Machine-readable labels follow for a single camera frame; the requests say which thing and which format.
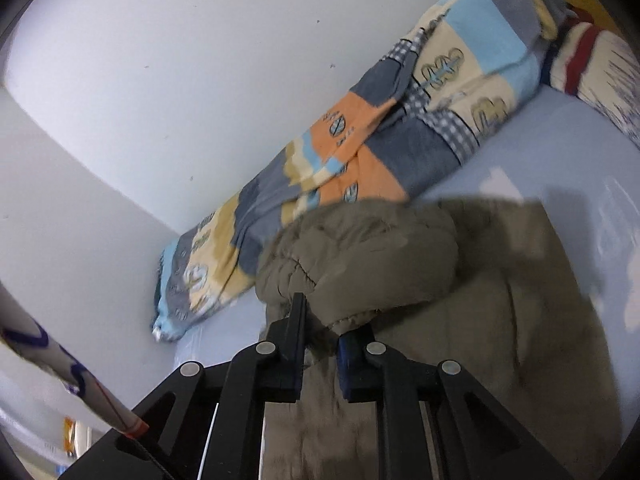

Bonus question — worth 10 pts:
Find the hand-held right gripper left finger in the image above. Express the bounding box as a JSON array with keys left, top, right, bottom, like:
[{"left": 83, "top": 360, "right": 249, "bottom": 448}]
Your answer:
[{"left": 60, "top": 292, "right": 308, "bottom": 480}]

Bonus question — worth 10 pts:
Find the olive quilted puffer jacket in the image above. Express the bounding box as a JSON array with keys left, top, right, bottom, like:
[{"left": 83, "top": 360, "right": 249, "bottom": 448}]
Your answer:
[{"left": 255, "top": 197, "right": 626, "bottom": 480}]

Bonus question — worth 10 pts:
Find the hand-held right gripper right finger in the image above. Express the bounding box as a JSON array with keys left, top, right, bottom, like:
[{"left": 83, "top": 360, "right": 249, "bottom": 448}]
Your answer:
[{"left": 337, "top": 322, "right": 571, "bottom": 480}]

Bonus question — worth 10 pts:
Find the patchwork printed blanket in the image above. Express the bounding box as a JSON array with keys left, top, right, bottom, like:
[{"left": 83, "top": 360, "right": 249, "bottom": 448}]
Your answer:
[{"left": 150, "top": 0, "right": 571, "bottom": 343}]

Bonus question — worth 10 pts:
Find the blue star print pillow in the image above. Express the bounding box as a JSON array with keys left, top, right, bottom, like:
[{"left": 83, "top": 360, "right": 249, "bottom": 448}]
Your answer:
[{"left": 540, "top": 7, "right": 640, "bottom": 148}]

